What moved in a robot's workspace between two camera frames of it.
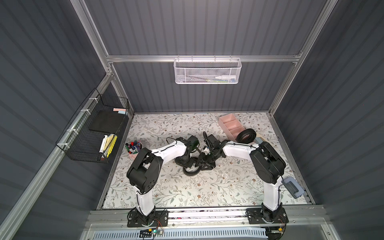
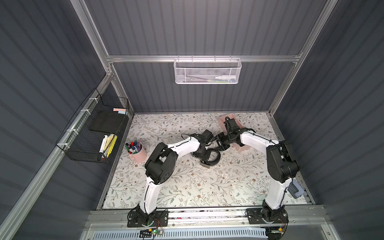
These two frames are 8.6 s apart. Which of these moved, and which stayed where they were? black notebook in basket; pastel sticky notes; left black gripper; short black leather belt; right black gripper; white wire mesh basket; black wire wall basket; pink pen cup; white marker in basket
Moved: short black leather belt; left black gripper; right black gripper
Stayed: black notebook in basket; pink pen cup; pastel sticky notes; black wire wall basket; white marker in basket; white wire mesh basket
